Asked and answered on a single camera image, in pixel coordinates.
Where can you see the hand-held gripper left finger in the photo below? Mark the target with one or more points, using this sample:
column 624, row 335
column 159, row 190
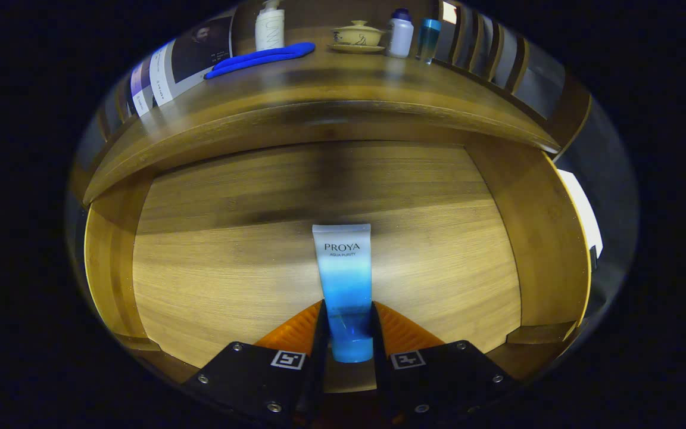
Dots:
column 321, row 357

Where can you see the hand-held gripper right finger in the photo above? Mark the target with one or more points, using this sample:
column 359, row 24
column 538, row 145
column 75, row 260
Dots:
column 379, row 369

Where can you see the blue cosmetic tube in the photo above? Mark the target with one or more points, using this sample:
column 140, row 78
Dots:
column 343, row 280

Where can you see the wooden drawer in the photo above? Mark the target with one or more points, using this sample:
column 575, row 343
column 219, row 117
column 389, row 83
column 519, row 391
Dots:
column 230, row 268

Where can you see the wooden countertop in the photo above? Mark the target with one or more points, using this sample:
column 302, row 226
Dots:
column 319, row 89

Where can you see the wooden cabinet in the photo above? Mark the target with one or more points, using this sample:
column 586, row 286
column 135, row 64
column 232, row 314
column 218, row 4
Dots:
column 569, row 113

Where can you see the black backdrop cloth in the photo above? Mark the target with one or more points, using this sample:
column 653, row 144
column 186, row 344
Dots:
column 617, row 190

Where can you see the blue folded cloth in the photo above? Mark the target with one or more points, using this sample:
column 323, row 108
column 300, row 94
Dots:
column 259, row 58

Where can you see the thin purple book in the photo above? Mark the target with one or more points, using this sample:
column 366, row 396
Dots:
column 140, row 89

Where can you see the yellow lidded teacup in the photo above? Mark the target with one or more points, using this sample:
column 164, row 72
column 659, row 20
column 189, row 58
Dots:
column 358, row 36

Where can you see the thick white book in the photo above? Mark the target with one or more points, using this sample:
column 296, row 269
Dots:
column 200, row 53

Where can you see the white bottle blue cap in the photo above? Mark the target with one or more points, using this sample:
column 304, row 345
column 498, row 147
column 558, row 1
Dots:
column 399, row 36

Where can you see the white pump bottle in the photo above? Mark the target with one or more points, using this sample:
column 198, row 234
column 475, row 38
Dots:
column 270, row 30

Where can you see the teal slim bottle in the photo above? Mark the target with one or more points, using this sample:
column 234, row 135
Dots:
column 428, row 39

